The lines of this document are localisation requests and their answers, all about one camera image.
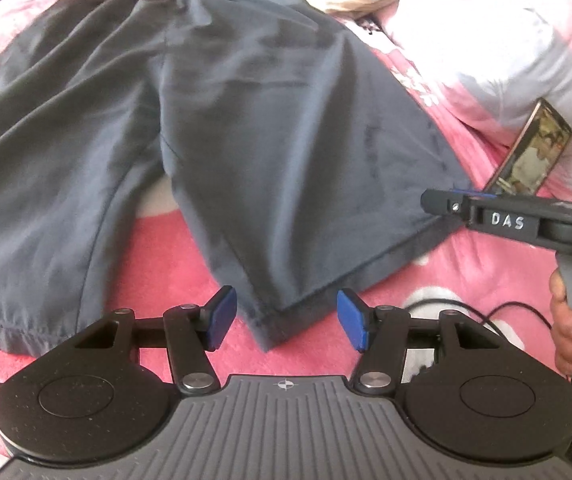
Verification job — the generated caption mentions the black cable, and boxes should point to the black cable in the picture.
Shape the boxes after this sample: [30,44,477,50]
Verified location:
[405,299,558,332]

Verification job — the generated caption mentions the white pink pillow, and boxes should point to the white pink pillow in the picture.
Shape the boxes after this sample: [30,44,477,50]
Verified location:
[388,0,572,203]

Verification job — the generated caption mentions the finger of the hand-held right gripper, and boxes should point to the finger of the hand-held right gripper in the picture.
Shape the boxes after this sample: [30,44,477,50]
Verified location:
[420,187,485,222]

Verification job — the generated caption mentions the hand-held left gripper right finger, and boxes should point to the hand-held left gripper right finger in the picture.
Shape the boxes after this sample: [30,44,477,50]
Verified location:
[337,288,508,395]

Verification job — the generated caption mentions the dark grey shorts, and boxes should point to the dark grey shorts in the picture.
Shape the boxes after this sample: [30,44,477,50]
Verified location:
[0,0,473,357]

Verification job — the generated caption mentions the pink printed blanket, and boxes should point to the pink printed blanket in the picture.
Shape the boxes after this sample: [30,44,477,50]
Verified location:
[0,0,572,461]

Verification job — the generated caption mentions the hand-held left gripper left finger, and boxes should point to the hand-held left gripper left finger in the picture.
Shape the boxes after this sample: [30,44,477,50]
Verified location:
[73,285,239,395]

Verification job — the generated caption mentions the smartphone with lit screen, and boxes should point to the smartphone with lit screen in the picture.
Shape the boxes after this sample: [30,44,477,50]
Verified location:
[483,97,572,199]

